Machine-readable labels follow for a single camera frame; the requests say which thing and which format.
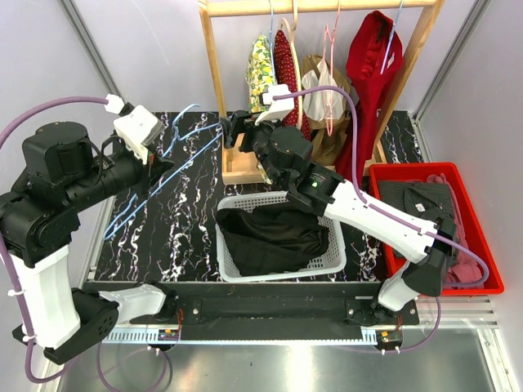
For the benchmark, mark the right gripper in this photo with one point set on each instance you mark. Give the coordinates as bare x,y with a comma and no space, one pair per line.
239,122

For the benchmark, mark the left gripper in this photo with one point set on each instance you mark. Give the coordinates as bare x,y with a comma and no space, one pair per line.
154,167

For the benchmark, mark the lemon print skirt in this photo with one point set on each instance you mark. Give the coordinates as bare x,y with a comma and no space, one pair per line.
260,73

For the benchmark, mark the black skirt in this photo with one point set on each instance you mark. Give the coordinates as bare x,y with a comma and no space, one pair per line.
272,239

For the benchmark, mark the blue hanger of lemon skirt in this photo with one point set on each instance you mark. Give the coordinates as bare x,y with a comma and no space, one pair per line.
271,29

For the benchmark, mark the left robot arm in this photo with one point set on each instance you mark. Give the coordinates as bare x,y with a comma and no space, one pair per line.
65,174

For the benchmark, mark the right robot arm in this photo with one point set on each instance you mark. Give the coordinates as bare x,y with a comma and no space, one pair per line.
285,155

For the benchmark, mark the beige wooden hanger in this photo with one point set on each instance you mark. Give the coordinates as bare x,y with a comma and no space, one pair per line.
291,30

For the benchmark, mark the black marble mat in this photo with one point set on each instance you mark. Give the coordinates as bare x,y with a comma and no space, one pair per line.
173,237

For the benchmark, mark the red polka dot garment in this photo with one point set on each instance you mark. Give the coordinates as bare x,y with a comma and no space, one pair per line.
286,74

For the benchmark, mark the tan and white garment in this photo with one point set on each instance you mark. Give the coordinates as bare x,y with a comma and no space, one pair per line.
314,74

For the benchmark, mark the red dress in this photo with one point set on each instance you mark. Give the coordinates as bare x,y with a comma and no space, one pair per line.
374,58

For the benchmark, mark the white plastic laundry basket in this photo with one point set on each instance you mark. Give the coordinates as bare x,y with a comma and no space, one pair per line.
333,261

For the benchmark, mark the dark striped shirt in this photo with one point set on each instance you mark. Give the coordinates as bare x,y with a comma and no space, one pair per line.
429,201

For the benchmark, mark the pink garment in bin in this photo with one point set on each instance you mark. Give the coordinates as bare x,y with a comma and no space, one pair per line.
466,269

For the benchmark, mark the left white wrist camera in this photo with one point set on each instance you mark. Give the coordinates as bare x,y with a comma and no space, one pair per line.
138,130

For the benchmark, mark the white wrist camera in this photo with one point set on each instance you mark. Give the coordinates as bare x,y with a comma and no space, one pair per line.
138,130
275,99

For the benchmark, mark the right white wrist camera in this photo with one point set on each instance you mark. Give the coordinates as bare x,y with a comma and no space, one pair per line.
275,99

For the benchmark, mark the pink wire hanger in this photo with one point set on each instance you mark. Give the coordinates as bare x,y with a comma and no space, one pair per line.
330,36

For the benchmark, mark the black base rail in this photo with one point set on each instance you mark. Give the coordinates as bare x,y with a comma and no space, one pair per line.
268,313

